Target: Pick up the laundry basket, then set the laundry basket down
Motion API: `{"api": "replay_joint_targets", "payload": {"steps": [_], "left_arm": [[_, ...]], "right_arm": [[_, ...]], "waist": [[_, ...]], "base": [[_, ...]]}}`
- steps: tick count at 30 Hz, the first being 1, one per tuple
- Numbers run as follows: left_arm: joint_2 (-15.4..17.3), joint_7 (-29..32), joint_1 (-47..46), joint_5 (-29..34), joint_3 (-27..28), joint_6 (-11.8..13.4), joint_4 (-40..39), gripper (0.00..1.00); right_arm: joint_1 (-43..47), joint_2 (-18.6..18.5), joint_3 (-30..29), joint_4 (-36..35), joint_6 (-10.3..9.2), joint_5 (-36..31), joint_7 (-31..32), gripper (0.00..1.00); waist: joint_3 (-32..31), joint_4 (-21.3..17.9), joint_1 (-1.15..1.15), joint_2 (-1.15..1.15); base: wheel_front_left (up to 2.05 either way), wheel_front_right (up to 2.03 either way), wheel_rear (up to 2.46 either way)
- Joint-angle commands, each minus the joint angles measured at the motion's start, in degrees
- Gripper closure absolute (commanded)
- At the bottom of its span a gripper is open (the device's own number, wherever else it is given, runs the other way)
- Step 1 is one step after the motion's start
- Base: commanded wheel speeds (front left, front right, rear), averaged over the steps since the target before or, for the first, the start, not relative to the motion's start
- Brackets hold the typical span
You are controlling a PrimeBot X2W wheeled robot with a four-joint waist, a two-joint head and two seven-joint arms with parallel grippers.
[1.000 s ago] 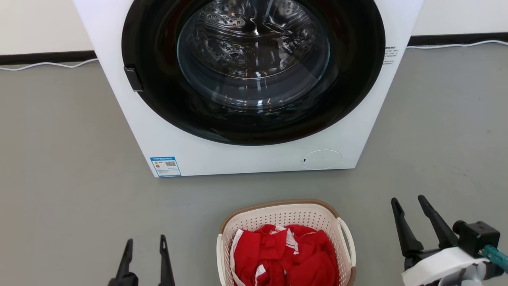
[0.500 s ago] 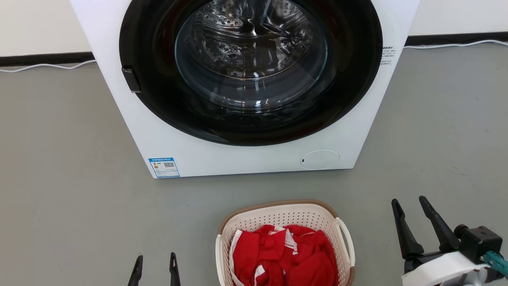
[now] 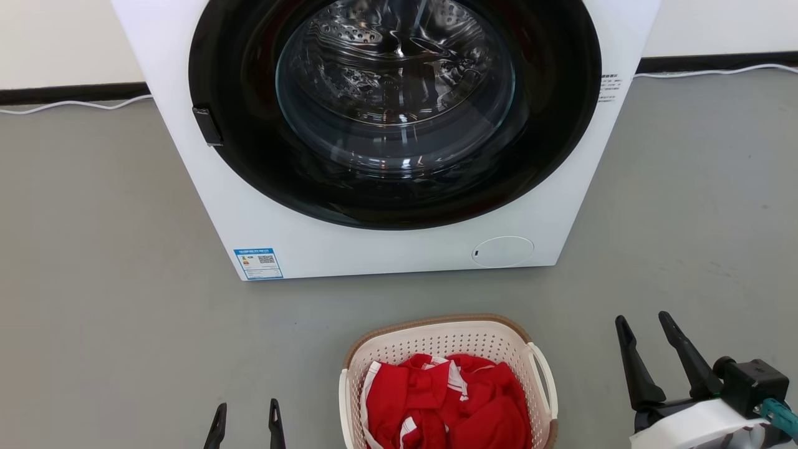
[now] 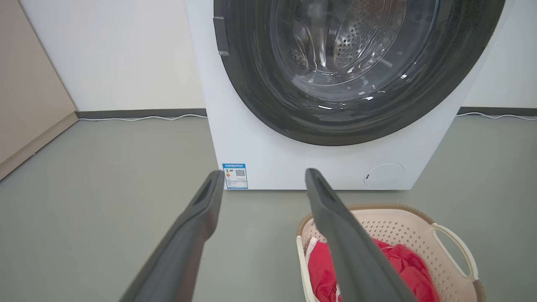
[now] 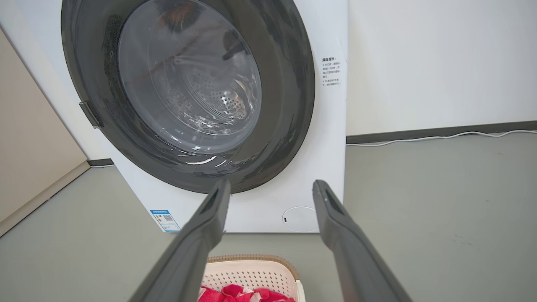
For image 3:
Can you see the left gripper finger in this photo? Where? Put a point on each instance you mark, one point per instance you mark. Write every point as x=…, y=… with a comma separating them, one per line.
x=277, y=427
x=217, y=430

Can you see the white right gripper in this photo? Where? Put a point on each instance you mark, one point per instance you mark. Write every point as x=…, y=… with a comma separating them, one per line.
x=698, y=430

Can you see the cream perforated laundry basket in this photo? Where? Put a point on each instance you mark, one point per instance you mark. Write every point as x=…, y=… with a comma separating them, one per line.
x=436, y=340

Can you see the red and white clothing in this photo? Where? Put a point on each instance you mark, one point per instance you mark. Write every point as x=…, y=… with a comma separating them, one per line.
x=430, y=399

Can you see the blue energy label sticker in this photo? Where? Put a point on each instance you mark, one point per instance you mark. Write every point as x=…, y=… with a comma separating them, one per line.
x=258, y=264

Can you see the round white filter cover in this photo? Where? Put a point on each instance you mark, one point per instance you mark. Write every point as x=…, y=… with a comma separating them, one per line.
x=502, y=252

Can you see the white front-load washing machine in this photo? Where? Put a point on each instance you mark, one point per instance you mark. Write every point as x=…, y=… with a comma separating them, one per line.
x=206, y=187

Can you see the black round glass washer door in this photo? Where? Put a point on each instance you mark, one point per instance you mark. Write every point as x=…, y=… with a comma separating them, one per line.
x=243, y=143

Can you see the small printed text label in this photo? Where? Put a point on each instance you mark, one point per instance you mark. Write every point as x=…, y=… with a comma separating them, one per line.
x=610, y=87

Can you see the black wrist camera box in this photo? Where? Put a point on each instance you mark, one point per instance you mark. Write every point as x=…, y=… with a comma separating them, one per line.
x=751, y=383

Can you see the black wall baseboard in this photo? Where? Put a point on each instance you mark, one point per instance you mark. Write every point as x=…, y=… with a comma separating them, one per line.
x=717, y=61
x=68, y=93

